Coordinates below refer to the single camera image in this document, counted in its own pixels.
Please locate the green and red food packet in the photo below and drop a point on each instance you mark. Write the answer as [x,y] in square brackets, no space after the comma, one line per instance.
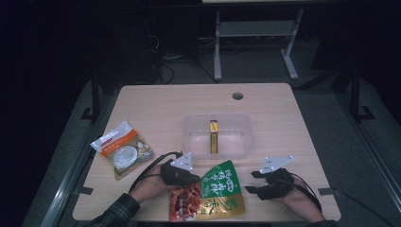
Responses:
[217,189]

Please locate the person's left hand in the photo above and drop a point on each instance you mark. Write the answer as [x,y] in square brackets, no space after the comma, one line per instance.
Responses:
[149,186]

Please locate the grey table clip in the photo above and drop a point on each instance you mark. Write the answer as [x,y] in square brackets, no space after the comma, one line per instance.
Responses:
[326,191]
[84,190]

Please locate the person's right hand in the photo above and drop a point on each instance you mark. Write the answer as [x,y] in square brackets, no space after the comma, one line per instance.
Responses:
[301,201]

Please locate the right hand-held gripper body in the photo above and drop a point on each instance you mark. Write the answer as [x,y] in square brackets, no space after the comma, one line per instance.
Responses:
[279,186]

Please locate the white and orange food packet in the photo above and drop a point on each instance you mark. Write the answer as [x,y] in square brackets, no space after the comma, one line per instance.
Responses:
[123,151]

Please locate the black metal stand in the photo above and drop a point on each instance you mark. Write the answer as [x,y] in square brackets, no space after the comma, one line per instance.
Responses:
[355,94]
[95,94]

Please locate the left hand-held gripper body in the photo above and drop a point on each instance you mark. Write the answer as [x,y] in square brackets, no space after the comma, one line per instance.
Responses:
[175,176]

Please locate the clear plastic container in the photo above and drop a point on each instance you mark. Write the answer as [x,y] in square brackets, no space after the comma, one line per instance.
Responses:
[233,138]

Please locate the white metal stand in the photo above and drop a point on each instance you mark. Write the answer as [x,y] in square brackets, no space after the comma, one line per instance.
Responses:
[255,29]

